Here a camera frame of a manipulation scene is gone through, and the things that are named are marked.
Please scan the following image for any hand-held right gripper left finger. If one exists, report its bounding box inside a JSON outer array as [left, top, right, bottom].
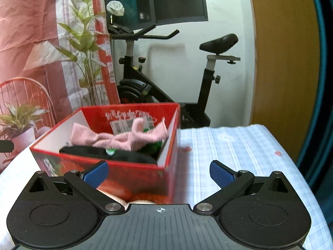
[[27, 161, 125, 215]]

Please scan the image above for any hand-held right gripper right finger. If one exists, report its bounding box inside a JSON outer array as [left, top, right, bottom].
[[194, 160, 293, 215]]

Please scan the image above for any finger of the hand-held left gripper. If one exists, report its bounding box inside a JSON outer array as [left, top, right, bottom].
[[0, 140, 14, 153]]

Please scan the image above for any beige knit towel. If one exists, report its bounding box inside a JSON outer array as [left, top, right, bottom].
[[96, 190, 159, 211]]

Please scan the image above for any black cloth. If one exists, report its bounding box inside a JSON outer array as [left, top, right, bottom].
[[59, 146, 159, 165]]

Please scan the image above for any pink knit cloth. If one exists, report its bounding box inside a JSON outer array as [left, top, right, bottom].
[[71, 117, 169, 151]]

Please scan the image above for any red strawberry print box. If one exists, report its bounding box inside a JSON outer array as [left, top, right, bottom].
[[29, 103, 181, 204]]

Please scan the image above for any green soft item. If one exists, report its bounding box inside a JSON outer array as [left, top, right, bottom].
[[140, 127, 165, 155]]

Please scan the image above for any blue checked bedsheet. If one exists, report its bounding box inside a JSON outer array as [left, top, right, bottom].
[[0, 124, 328, 250]]

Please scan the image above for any black exercise bike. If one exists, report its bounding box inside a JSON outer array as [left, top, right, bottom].
[[107, 23, 241, 136]]

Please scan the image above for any printed backdrop cloth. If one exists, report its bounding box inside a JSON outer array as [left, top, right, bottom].
[[0, 0, 121, 172]]

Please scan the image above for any wooden wardrobe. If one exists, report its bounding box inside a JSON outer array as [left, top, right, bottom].
[[247, 0, 323, 162]]

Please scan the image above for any white plastic bag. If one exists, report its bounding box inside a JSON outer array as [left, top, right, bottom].
[[106, 1, 125, 16]]

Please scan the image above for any dark window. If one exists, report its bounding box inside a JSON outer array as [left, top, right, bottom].
[[103, 0, 209, 30]]

